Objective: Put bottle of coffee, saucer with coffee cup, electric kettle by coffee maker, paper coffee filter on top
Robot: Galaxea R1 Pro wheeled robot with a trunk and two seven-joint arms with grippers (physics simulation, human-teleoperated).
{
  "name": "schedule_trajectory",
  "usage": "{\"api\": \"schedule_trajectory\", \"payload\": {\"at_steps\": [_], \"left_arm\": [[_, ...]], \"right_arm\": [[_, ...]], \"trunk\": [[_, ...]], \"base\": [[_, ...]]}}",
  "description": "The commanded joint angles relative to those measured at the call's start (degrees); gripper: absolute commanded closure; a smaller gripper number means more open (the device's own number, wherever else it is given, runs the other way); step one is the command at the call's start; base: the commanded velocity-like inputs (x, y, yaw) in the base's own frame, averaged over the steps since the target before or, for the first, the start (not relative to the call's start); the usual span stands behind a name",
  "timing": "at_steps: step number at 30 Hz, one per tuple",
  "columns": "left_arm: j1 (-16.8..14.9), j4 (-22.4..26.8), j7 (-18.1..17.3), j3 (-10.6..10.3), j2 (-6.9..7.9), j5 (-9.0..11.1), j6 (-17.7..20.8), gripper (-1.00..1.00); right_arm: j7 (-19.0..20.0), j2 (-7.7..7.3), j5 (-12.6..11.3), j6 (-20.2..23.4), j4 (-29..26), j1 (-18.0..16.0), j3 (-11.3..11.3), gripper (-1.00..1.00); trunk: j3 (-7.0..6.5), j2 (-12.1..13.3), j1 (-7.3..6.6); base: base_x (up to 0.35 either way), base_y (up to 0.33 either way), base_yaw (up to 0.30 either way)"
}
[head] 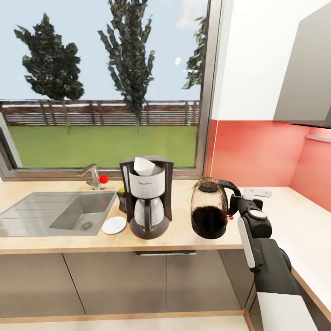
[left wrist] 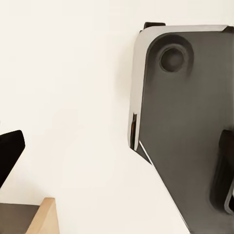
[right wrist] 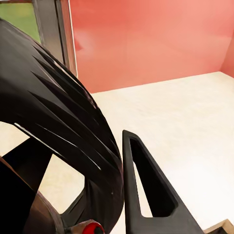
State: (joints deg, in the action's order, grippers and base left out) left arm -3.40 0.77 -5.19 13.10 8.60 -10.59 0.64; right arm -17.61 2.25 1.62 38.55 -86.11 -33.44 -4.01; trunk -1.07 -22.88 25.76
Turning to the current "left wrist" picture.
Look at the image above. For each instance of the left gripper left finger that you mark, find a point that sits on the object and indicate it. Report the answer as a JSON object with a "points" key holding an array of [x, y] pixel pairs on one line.
{"points": [[12, 145]]}

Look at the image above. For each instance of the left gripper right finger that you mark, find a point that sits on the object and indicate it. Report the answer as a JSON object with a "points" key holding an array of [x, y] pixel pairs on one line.
{"points": [[226, 145]]}

